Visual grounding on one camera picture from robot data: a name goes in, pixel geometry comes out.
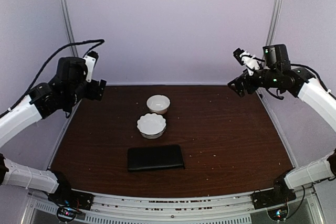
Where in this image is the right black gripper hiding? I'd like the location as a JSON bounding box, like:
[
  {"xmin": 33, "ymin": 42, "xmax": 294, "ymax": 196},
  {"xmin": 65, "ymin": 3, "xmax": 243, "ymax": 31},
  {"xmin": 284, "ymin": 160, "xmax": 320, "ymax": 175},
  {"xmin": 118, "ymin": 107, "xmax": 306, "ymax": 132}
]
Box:
[{"xmin": 227, "ymin": 63, "xmax": 279, "ymax": 98}]

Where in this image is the black zippered tool case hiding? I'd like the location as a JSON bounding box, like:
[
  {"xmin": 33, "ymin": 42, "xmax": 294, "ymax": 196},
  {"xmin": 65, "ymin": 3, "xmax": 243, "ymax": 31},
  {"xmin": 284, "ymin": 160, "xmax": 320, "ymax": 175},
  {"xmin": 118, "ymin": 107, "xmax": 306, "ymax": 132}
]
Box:
[{"xmin": 127, "ymin": 145, "xmax": 185, "ymax": 172}]

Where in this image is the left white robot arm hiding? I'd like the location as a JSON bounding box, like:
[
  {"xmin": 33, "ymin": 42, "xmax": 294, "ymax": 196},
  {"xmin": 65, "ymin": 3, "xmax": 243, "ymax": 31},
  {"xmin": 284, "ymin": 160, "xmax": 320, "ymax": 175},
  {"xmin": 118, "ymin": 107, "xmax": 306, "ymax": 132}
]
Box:
[{"xmin": 1, "ymin": 51, "xmax": 106, "ymax": 205}]

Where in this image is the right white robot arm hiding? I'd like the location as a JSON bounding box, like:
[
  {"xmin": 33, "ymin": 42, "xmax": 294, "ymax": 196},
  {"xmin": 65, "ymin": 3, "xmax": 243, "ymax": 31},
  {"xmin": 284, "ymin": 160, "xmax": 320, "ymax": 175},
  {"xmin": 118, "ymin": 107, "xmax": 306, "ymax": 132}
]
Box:
[{"xmin": 228, "ymin": 44, "xmax": 335, "ymax": 204}]

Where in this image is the round white bowl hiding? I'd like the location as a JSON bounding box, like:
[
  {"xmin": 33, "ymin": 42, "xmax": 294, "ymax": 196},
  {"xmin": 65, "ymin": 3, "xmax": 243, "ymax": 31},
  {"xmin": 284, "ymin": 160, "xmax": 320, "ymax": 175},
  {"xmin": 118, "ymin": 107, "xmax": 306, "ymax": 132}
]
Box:
[{"xmin": 146, "ymin": 94, "xmax": 171, "ymax": 115}]

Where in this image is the scalloped white bowl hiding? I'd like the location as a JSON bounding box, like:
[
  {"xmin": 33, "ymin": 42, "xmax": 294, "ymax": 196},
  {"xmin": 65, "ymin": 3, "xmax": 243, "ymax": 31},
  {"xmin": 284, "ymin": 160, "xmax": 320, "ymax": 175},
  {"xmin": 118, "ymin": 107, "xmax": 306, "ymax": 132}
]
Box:
[{"xmin": 136, "ymin": 113, "xmax": 166, "ymax": 140}]

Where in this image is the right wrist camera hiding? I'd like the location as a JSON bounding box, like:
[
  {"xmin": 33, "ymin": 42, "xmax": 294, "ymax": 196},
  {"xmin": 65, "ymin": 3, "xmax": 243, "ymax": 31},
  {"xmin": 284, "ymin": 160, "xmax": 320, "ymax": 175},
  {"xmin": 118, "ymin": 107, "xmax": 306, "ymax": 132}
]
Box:
[{"xmin": 233, "ymin": 48, "xmax": 261, "ymax": 76}]

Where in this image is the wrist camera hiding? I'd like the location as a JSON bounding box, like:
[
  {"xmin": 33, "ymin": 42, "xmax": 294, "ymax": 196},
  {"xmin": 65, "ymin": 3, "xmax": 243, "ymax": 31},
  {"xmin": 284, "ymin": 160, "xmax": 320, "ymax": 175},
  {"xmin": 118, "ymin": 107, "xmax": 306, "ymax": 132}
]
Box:
[
  {"xmin": 233, "ymin": 48, "xmax": 261, "ymax": 76},
  {"xmin": 83, "ymin": 51, "xmax": 99, "ymax": 82}
]

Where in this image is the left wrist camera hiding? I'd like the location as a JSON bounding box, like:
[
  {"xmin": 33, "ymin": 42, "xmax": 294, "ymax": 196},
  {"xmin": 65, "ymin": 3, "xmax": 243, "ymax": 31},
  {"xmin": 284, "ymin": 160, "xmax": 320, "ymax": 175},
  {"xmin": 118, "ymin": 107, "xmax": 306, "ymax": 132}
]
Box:
[{"xmin": 83, "ymin": 51, "xmax": 99, "ymax": 82}]

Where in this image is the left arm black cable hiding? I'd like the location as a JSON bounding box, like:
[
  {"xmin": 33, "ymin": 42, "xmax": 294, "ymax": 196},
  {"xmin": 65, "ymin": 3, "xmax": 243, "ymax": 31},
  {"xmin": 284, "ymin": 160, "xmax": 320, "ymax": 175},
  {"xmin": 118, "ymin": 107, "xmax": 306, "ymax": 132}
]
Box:
[{"xmin": 0, "ymin": 39, "xmax": 105, "ymax": 119}]

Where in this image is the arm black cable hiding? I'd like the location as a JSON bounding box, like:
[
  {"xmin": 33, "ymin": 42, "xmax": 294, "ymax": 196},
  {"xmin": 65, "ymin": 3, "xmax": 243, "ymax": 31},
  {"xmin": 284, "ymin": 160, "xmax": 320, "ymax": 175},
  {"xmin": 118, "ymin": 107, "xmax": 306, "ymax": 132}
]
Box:
[
  {"xmin": 0, "ymin": 39, "xmax": 105, "ymax": 119},
  {"xmin": 290, "ymin": 62, "xmax": 330, "ymax": 91}
]

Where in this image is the left aluminium corner post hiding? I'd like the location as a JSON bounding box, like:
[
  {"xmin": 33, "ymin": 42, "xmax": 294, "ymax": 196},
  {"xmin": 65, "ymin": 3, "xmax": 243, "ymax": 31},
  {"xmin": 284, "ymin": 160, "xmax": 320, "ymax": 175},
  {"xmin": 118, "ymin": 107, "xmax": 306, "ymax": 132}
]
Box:
[{"xmin": 59, "ymin": 0, "xmax": 75, "ymax": 43}]

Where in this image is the aluminium corner post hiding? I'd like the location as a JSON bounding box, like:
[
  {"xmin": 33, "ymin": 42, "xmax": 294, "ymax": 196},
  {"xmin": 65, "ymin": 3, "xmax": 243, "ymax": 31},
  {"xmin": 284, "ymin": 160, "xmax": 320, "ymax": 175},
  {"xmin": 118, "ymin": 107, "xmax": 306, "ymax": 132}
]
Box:
[
  {"xmin": 266, "ymin": 0, "xmax": 283, "ymax": 46},
  {"xmin": 59, "ymin": 0, "xmax": 75, "ymax": 43}
]

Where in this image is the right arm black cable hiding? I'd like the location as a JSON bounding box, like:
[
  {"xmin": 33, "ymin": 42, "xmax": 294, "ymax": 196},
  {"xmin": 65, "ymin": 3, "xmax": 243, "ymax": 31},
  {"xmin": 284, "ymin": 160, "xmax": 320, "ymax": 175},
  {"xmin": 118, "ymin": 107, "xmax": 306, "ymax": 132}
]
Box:
[{"xmin": 290, "ymin": 62, "xmax": 330, "ymax": 91}]

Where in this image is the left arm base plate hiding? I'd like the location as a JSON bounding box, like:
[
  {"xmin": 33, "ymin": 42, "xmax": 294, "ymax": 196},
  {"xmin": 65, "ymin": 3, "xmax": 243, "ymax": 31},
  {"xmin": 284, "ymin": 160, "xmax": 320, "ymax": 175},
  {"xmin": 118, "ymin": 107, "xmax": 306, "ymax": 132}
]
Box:
[{"xmin": 47, "ymin": 190, "xmax": 94, "ymax": 210}]

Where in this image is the right aluminium corner post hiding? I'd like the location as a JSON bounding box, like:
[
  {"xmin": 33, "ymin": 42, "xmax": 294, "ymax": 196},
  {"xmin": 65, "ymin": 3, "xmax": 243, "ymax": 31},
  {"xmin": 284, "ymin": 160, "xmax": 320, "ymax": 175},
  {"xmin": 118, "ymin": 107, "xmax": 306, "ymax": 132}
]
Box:
[{"xmin": 266, "ymin": 0, "xmax": 283, "ymax": 46}]

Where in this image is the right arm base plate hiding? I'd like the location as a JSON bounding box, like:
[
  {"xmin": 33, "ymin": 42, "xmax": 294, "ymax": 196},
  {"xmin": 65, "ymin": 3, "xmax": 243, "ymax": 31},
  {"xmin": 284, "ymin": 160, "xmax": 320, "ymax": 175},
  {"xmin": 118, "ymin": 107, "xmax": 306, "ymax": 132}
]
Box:
[{"xmin": 251, "ymin": 189, "xmax": 297, "ymax": 210}]

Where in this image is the aluminium front rail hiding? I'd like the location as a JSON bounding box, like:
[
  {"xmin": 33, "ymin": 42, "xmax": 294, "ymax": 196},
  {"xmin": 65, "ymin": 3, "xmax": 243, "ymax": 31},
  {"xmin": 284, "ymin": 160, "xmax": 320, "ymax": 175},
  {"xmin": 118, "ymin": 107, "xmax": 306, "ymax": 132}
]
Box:
[{"xmin": 26, "ymin": 179, "xmax": 326, "ymax": 224}]

